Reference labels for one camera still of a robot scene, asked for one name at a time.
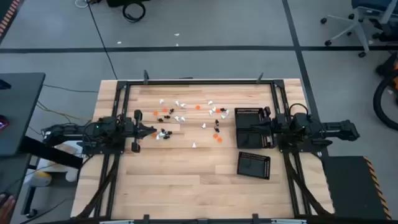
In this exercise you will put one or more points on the black stand foot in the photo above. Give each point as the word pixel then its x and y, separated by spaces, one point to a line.
pixel 31 213

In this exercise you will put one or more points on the black desk crossbar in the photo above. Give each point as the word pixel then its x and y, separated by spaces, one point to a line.
pixel 53 152

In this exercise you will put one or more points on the black chair base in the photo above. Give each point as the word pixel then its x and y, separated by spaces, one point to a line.
pixel 388 34

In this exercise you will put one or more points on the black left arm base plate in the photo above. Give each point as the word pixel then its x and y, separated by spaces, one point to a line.
pixel 102 151

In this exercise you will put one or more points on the white and yellow bag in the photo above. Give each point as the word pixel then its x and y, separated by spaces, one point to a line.
pixel 42 180

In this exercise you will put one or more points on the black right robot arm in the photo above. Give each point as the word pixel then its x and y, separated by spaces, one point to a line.
pixel 335 129

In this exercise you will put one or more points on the white-legged blue office chair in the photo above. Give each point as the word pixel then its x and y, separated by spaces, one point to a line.
pixel 358 25

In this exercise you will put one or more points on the black slotted plastic basket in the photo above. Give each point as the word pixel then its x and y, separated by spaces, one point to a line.
pixel 245 116
pixel 253 165
pixel 248 141

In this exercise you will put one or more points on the silver metal bar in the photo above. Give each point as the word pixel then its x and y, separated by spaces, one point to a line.
pixel 116 222
pixel 289 222

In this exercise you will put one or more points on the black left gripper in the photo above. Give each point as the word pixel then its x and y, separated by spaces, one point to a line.
pixel 134 130

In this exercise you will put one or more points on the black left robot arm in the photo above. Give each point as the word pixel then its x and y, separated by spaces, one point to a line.
pixel 71 130

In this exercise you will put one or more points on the dark grey desk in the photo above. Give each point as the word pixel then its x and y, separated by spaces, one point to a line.
pixel 21 109

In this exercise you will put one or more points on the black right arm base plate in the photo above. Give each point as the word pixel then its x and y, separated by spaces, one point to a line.
pixel 295 150

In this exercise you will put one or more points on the black hazard-striped floor mat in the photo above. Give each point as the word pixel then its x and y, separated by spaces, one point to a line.
pixel 351 186
pixel 9 15

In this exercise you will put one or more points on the black equipment case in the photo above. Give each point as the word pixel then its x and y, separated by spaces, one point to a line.
pixel 118 2

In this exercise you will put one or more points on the white cardboard box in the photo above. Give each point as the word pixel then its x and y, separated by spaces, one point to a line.
pixel 74 144

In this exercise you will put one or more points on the red lit desk device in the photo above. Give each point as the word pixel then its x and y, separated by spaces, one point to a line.
pixel 2 123

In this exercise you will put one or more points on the black and orange machine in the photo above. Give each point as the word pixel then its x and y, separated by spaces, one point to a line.
pixel 388 67

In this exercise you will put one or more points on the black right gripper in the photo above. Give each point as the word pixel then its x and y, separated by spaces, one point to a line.
pixel 268 127

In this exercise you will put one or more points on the person's hand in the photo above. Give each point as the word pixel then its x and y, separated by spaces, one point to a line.
pixel 7 207

